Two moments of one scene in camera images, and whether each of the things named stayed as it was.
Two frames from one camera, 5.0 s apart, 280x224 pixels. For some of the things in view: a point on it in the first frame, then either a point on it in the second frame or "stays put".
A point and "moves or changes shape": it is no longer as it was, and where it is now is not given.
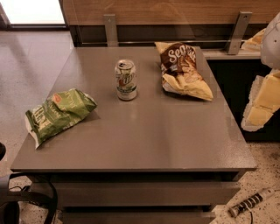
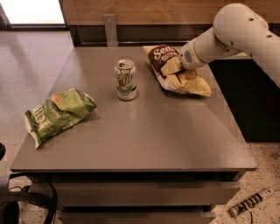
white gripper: x=271 y=44 -> x=187 y=58
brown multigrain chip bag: x=179 y=72 moves or changes shape
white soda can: x=126 y=80 stays put
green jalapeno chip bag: x=59 y=112 stays put
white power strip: x=251 y=201 stays put
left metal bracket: x=111 y=31 stays put
